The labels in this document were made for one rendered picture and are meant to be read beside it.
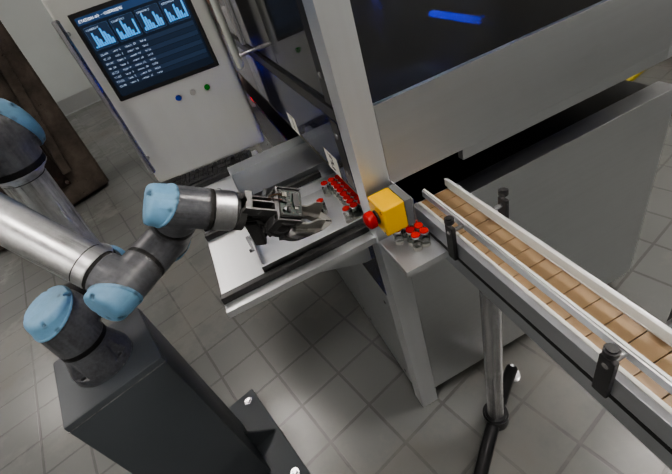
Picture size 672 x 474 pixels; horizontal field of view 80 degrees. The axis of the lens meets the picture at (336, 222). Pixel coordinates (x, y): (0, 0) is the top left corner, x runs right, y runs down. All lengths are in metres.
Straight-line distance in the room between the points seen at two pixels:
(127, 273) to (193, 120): 1.14
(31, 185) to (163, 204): 0.37
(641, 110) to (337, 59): 0.96
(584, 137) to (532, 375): 0.91
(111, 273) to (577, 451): 1.46
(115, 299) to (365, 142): 0.54
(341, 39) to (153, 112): 1.15
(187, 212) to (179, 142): 1.14
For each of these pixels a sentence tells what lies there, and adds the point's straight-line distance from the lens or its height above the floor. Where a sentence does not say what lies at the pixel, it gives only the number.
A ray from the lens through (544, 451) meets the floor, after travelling 1.66.
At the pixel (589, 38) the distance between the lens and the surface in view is 1.18.
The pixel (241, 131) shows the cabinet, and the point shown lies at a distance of 1.83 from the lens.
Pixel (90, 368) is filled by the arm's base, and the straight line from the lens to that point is 1.19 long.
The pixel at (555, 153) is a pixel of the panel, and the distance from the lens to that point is 1.26.
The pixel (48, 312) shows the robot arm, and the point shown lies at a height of 1.02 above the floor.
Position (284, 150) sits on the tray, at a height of 0.89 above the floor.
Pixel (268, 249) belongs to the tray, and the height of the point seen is 0.88.
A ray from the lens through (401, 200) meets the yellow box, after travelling 0.85.
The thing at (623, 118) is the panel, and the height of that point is 0.86.
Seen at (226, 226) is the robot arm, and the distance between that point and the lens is 0.74.
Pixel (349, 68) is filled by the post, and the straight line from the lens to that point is 0.79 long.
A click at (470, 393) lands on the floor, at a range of 1.73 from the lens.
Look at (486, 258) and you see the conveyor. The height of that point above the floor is 0.93.
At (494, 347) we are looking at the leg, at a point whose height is 0.56.
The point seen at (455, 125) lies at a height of 1.09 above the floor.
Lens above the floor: 1.54
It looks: 37 degrees down
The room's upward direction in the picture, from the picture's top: 19 degrees counter-clockwise
